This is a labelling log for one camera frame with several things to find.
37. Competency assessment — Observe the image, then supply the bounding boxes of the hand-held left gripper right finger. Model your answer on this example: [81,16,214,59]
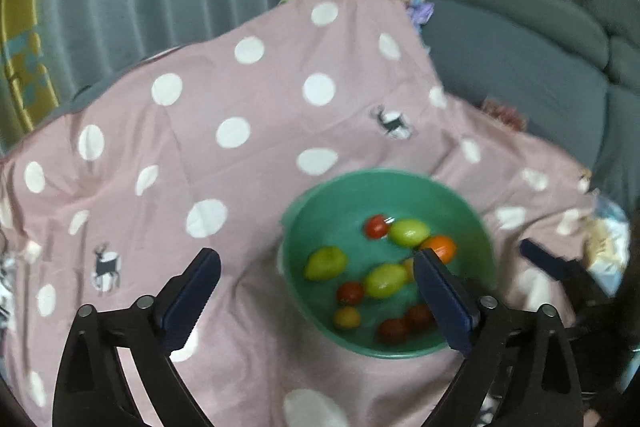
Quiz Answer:
[412,249,583,427]

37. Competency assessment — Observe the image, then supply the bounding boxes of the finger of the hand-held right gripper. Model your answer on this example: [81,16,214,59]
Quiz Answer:
[519,239,609,324]

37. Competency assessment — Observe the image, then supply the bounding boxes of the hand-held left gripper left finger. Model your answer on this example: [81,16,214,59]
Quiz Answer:
[51,248,222,427]

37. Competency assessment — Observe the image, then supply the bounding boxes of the red cherry tomato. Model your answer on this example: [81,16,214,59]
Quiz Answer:
[405,304,435,333]
[364,214,391,239]
[336,281,366,306]
[377,317,412,345]

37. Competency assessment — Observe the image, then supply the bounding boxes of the small orange tangerine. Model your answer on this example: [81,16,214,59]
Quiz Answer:
[419,234,457,264]

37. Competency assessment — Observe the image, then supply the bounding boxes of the green jujube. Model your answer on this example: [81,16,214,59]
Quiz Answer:
[389,218,431,248]
[304,246,348,282]
[364,263,410,299]

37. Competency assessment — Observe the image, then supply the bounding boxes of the yellow cherry tomato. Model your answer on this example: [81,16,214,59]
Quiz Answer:
[333,306,362,330]

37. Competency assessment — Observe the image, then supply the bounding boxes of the teal green bowl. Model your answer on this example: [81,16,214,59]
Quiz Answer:
[277,168,497,360]

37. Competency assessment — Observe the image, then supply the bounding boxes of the pale printed cloth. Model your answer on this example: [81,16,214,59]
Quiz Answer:
[580,197,631,298]

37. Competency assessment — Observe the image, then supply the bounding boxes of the pink polka-dot blanket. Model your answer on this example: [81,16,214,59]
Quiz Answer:
[0,0,631,427]

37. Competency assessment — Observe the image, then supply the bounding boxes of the grey sofa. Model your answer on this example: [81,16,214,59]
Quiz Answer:
[422,0,640,212]

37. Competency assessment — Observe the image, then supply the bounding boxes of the yellow patterned curtain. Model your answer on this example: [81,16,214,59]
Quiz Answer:
[0,0,58,132]

